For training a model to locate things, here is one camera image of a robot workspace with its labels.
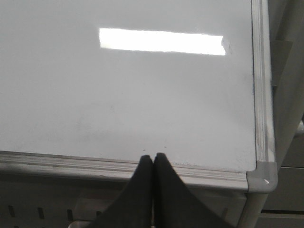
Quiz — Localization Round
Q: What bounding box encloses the white whiteboard with aluminium frame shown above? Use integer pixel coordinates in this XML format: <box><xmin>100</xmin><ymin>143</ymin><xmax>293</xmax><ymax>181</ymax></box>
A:
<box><xmin>0</xmin><ymin>0</ymin><xmax>277</xmax><ymax>193</ymax></box>

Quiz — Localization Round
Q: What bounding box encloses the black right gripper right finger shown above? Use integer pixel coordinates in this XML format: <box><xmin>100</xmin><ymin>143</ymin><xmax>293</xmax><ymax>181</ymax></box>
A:
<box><xmin>153</xmin><ymin>153</ymin><xmax>230</xmax><ymax>228</ymax></box>

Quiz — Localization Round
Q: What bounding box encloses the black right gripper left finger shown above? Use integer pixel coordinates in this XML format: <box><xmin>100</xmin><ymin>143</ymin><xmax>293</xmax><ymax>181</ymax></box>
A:
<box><xmin>89</xmin><ymin>155</ymin><xmax>153</xmax><ymax>228</ymax></box>

